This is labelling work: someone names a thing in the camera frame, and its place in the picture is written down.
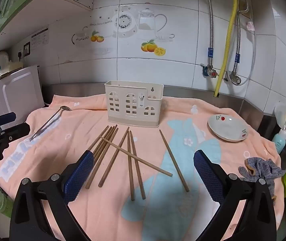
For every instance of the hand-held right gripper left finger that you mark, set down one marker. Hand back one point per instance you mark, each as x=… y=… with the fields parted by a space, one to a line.
x=79 y=178

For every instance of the grey rag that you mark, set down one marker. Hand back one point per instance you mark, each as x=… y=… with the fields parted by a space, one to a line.
x=265 y=170

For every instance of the chrome water valve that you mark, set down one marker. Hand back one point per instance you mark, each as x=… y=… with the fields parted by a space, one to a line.
x=233 y=78

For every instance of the white countertop appliance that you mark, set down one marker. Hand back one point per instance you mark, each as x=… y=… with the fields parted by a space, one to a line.
x=17 y=93

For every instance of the peach printed towel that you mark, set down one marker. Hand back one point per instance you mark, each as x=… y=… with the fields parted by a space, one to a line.
x=158 y=205

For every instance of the pile of wooden chopsticks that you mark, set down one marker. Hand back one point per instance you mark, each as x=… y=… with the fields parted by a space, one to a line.
x=112 y=155

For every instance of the cream plastic container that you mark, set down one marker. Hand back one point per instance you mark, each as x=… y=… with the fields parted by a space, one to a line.
x=11 y=66

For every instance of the cream plastic utensil holder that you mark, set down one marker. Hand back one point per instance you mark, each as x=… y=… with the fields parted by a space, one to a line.
x=132 y=105

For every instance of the blue soap bottle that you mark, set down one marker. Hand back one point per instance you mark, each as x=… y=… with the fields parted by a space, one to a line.
x=280 y=141

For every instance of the wall cabinet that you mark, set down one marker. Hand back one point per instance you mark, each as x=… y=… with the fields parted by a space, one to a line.
x=20 y=10

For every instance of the long metal spoon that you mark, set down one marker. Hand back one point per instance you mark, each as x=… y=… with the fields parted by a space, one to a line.
x=50 y=123

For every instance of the black wall socket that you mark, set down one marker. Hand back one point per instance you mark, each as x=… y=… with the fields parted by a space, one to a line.
x=27 y=49

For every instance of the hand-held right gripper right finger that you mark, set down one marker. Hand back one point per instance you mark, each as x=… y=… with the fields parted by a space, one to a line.
x=208 y=178

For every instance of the white wall label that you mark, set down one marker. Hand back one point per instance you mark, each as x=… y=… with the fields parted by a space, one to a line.
x=39 y=38

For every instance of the utensil rack with items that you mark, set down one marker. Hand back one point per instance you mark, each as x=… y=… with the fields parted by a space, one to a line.
x=280 y=113

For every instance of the white floral plate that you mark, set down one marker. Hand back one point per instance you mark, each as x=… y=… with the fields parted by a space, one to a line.
x=226 y=129

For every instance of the green plastic container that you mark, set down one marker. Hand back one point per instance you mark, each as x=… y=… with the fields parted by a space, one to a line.
x=2 y=203

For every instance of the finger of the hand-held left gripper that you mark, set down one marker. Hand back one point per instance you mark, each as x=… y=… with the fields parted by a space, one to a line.
x=6 y=118
x=17 y=130

